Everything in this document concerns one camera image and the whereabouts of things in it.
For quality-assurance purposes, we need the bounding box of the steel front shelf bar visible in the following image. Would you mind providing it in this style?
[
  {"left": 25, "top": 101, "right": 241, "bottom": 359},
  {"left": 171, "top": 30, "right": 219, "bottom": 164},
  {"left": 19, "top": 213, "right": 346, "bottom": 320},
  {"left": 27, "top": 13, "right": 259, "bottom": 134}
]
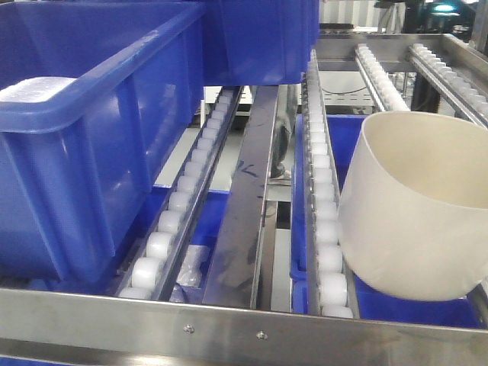
[{"left": 1, "top": 289, "right": 487, "bottom": 365}]

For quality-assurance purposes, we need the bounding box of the white roller track left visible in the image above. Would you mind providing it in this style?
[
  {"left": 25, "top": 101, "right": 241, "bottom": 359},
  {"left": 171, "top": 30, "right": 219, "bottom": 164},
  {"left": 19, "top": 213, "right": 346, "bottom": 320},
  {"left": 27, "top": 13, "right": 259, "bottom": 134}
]
[{"left": 114, "top": 86, "right": 243, "bottom": 300}]

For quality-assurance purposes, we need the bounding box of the white roller track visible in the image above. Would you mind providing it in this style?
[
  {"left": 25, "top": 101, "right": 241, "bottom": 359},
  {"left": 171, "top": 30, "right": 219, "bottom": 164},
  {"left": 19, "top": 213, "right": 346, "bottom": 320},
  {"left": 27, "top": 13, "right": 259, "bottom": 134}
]
[
  {"left": 355, "top": 43, "right": 410, "bottom": 111},
  {"left": 114, "top": 86, "right": 243, "bottom": 300},
  {"left": 409, "top": 43, "right": 487, "bottom": 128},
  {"left": 301, "top": 50, "right": 359, "bottom": 319}
]

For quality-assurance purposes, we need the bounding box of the white roller track middle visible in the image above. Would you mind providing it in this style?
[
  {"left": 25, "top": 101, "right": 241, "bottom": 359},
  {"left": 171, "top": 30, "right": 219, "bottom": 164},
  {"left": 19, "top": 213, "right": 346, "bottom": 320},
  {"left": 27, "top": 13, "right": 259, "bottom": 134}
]
[{"left": 301, "top": 50, "right": 359, "bottom": 319}]

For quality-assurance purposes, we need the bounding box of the blue crate rear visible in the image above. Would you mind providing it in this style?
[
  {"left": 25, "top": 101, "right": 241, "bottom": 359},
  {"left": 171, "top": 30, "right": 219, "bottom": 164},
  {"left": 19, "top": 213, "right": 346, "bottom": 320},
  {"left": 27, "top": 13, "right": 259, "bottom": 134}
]
[{"left": 202, "top": 1, "right": 319, "bottom": 86}]

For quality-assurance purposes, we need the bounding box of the white roller track rear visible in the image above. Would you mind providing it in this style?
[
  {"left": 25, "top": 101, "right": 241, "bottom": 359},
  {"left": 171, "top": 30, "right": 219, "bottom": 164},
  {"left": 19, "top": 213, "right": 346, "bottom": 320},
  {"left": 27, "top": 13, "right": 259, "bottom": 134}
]
[{"left": 355, "top": 43, "right": 410, "bottom": 111}]

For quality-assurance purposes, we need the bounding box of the large blue crate near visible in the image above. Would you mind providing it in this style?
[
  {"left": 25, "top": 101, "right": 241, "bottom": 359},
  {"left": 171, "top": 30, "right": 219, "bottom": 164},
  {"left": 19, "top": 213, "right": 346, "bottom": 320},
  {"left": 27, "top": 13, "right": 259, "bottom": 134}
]
[{"left": 1, "top": 1, "right": 204, "bottom": 281}]

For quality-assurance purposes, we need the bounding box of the white roller track far right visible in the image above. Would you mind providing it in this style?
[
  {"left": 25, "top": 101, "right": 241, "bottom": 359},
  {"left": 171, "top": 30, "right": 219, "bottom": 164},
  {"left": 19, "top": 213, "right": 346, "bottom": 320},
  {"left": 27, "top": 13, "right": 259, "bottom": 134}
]
[{"left": 409, "top": 43, "right": 487, "bottom": 128}]

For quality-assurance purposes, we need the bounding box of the steel divider rail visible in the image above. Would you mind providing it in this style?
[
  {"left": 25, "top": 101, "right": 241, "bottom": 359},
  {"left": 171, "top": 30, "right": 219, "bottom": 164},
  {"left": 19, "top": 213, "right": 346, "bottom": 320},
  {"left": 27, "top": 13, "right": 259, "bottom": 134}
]
[{"left": 202, "top": 85, "right": 279, "bottom": 309}]

